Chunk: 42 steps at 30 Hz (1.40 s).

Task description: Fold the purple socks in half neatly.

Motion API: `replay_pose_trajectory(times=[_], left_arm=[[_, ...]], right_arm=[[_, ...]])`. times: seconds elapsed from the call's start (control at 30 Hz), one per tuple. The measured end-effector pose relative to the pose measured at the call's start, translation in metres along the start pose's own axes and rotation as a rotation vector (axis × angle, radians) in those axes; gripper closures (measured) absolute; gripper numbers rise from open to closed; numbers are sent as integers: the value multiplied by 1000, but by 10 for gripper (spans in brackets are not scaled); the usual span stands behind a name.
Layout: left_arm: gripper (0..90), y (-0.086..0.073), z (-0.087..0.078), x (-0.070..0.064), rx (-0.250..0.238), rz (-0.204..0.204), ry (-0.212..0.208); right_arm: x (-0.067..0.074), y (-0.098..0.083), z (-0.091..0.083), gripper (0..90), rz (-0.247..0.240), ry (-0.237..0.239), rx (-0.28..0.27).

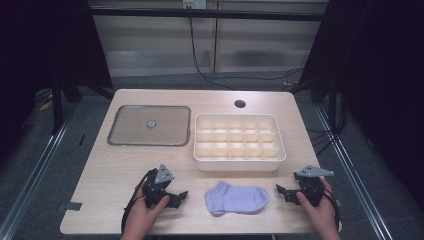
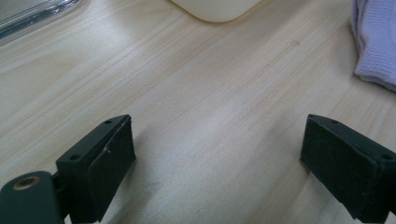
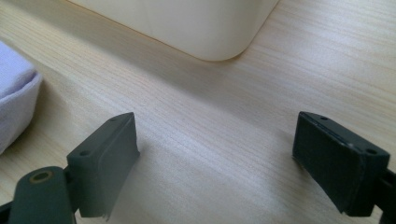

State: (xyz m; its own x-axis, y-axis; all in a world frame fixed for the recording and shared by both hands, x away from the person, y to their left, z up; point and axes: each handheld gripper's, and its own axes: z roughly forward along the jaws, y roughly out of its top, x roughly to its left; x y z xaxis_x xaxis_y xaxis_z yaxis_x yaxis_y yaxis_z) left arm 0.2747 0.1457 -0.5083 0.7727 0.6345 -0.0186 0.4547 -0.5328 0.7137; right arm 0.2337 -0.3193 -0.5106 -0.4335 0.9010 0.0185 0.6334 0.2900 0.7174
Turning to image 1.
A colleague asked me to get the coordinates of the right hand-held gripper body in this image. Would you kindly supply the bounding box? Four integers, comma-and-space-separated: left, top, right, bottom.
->
293, 164, 335, 208

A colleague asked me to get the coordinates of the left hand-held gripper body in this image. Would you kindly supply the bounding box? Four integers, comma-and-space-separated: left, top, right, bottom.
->
142, 163, 176, 209

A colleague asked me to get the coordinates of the light purple sock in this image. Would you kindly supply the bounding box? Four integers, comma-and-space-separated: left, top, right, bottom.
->
204, 180, 270, 216

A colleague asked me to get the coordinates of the white divided storage box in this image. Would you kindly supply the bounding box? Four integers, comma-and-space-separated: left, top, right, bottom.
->
193, 112, 287, 173

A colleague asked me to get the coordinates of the person's right hand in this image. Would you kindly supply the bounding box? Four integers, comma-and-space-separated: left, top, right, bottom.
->
295, 177, 342, 238

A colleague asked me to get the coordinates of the person's left hand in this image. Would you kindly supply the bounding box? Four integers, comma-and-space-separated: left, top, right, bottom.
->
121, 186, 171, 238

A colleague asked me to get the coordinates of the clear lid with grey rim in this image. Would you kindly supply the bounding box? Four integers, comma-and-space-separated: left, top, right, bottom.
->
106, 104, 192, 147

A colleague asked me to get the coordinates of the black curtain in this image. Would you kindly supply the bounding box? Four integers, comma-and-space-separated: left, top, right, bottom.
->
298, 0, 424, 214
0, 0, 114, 168

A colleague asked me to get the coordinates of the black metal stand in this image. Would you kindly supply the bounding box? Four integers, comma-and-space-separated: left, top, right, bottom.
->
49, 74, 116, 136

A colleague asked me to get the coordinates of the yellow floor item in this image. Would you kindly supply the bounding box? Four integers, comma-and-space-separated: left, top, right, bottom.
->
38, 94, 54, 113

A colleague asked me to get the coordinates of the black horizontal bar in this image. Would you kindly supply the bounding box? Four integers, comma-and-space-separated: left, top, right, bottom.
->
89, 7, 326, 23

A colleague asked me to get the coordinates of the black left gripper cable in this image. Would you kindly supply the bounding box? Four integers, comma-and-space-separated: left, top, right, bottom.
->
120, 168, 158, 236

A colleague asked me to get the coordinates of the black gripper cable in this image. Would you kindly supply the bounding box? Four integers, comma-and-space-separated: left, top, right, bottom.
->
120, 168, 158, 236
321, 186, 342, 231

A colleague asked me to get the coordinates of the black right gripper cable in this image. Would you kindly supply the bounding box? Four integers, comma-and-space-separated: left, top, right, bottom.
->
321, 186, 342, 231

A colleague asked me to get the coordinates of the metal floor rail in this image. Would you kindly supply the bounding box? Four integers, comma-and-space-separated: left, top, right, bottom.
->
0, 101, 79, 240
313, 103, 396, 240

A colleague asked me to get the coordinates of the bundle of black floor cables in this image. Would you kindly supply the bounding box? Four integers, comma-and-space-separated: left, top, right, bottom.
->
305, 91, 348, 158

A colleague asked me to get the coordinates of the black wall socket cable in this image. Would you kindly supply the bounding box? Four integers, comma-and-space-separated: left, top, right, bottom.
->
187, 16, 305, 92

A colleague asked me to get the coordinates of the white wall socket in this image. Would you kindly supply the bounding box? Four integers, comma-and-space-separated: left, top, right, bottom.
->
182, 0, 208, 10

